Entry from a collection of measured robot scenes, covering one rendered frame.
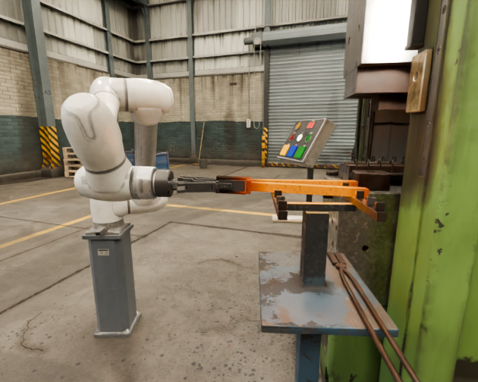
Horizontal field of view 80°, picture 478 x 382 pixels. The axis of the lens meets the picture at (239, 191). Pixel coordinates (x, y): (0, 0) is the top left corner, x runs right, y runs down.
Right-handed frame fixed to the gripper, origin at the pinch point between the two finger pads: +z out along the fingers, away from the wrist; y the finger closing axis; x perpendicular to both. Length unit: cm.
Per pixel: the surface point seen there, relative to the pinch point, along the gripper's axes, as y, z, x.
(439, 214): 1, 55, -7
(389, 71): -39, 56, 37
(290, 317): 16.9, 14.7, -27.6
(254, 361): -47, 10, -99
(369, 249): -25, 50, -28
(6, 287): -110, -171, -102
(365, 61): -35, 45, 39
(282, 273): -4.0, 15.3, -27.7
